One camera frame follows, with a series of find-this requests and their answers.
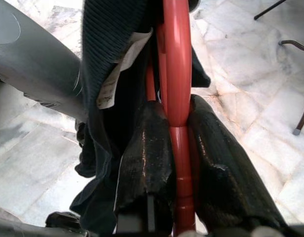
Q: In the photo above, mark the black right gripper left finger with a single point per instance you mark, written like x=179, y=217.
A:
x=146, y=153

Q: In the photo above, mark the black shirt green print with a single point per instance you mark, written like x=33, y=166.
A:
x=102, y=138

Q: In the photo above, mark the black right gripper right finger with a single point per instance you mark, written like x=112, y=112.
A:
x=223, y=172

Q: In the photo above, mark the thick red plastic hanger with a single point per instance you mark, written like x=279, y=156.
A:
x=177, y=74

